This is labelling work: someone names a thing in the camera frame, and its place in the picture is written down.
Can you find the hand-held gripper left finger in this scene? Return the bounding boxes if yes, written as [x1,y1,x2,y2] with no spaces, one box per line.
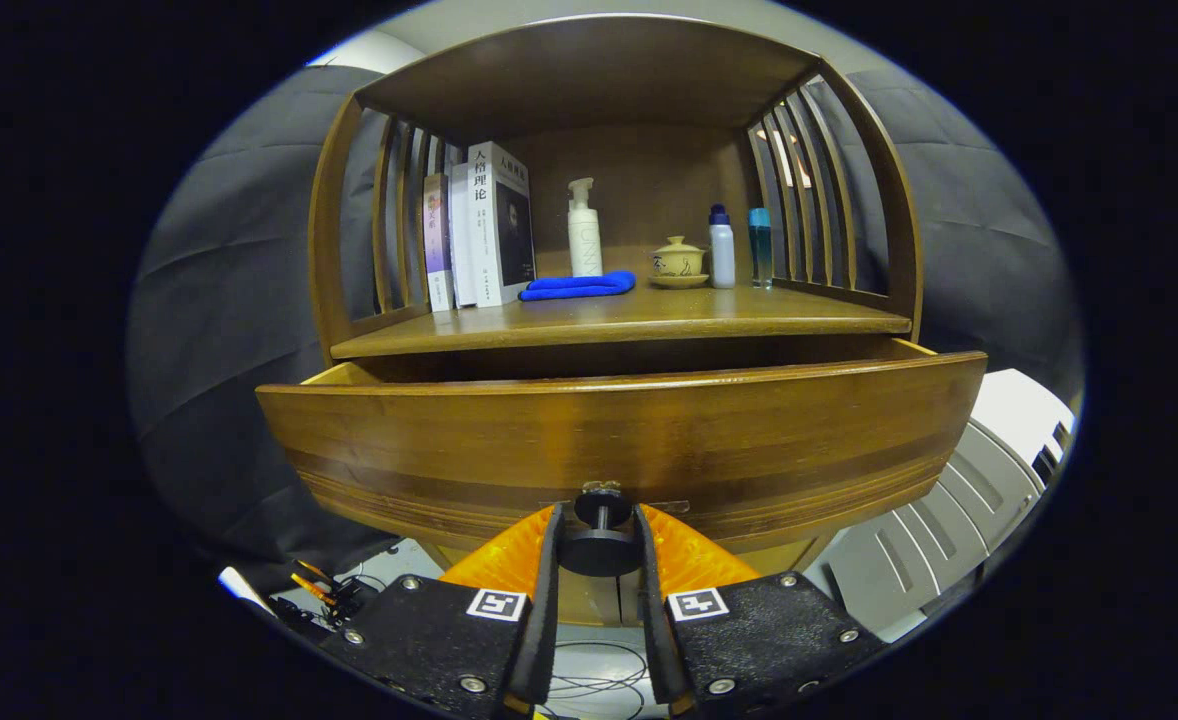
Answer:
[314,503,565,720]

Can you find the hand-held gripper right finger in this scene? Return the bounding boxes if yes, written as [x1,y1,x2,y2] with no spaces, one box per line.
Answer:
[634,503,888,719]

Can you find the wooden drawer with black knob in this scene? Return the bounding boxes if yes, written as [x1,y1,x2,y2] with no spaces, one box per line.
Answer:
[254,338,988,579]

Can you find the wooden countertop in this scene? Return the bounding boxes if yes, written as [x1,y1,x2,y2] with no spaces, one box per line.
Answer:
[329,283,913,361]

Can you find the wooden cabinet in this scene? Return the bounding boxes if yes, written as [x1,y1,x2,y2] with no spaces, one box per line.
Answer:
[307,12,925,629]

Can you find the orange and black tool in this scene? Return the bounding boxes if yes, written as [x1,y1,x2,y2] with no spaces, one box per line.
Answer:
[289,560,365,616]

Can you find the white and grey appliance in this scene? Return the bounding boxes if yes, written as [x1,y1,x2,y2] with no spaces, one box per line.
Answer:
[809,368,1078,644]

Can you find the blue folded cloth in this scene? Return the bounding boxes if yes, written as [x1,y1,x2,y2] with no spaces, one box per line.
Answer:
[518,270,637,302]

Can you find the yellow lidded teacup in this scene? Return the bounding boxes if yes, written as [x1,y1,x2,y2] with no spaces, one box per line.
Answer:
[652,236,707,278]

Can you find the white bottle with blue cap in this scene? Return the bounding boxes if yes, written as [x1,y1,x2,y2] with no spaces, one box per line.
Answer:
[708,204,737,290]

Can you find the white pump bottle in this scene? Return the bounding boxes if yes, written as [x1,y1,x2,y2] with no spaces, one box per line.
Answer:
[566,178,605,278]

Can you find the clear blue bottle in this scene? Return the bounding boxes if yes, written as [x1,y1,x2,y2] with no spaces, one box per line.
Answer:
[747,207,775,290]

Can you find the thin white book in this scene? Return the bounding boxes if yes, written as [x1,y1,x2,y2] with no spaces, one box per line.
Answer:
[448,163,478,309]

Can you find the large white book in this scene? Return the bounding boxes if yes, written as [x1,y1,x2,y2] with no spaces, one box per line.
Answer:
[466,141,537,308]

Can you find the purple book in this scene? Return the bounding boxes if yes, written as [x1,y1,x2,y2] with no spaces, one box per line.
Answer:
[422,173,456,313]

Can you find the black floor cables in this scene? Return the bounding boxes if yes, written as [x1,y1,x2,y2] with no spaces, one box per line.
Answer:
[539,643,650,719]

